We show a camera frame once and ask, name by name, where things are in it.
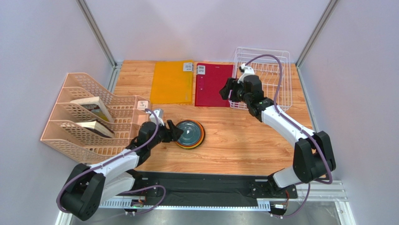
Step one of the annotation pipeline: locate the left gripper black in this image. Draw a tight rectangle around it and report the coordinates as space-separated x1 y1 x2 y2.
148 119 184 149

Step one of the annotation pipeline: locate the dark grey plate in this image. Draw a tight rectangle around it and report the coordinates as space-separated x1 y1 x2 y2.
175 120 204 147

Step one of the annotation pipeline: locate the orange plate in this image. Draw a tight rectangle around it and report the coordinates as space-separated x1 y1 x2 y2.
175 122 207 149

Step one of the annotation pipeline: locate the white wire dish rack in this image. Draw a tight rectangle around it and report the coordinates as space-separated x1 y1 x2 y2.
232 47 293 111

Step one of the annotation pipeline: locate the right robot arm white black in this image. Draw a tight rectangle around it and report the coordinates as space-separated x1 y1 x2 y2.
220 75 336 190

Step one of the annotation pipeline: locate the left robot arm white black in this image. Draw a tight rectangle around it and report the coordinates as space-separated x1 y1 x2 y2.
56 120 183 221

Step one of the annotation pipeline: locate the lower book in rack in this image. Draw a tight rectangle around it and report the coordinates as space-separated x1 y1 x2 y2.
76 120 115 138

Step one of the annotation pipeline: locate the book in rack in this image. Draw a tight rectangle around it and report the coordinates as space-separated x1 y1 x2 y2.
70 97 114 122
76 120 115 138

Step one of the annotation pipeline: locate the upper book in rack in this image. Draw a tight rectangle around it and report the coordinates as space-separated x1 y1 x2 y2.
70 97 114 122

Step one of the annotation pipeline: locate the pink magazine file rack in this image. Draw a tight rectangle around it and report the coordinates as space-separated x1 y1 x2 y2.
41 73 136 164

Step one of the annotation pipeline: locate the red file folder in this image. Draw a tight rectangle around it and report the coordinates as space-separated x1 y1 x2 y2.
194 63 233 107

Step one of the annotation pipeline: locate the small white box in organizer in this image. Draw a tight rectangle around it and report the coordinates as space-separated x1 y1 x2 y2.
136 100 149 110

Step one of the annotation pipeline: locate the orange file folder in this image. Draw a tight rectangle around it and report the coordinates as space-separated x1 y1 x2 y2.
150 60 194 104

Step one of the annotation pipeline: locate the black base mat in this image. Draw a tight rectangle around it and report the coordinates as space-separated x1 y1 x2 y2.
128 170 298 207

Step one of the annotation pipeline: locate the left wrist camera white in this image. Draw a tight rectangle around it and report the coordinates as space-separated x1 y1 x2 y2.
147 108 165 126

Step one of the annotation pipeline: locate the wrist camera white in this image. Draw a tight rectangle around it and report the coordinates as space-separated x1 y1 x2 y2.
237 63 255 83
147 108 165 126

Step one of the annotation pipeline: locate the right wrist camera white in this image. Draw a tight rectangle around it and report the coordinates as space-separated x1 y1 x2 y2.
237 63 255 83

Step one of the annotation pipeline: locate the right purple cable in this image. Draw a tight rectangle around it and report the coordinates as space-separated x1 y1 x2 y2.
243 54 333 218

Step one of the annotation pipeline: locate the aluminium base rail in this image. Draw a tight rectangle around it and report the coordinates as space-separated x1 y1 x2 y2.
60 171 355 225

